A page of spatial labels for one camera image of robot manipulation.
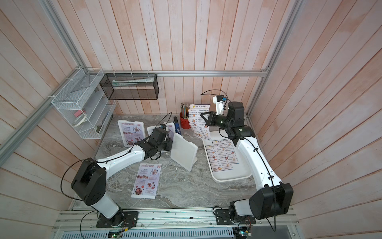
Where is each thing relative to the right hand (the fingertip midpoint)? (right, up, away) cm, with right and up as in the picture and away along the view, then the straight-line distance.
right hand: (200, 114), depth 74 cm
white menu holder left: (-42, -10, +19) cm, 48 cm away
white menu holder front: (-9, -20, +5) cm, 23 cm away
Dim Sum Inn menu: (-1, -5, +2) cm, 6 cm away
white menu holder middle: (-28, -7, +12) cm, 32 cm away
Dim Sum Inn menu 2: (+17, -25, +24) cm, 39 cm away
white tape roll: (-67, -2, +8) cm, 68 cm away
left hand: (-17, -17, +16) cm, 29 cm away
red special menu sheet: (-31, -39, +13) cm, 51 cm away
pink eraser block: (-68, +2, +8) cm, 68 cm away
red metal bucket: (-9, -3, +30) cm, 32 cm away
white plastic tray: (+27, -34, +17) cm, 46 cm away
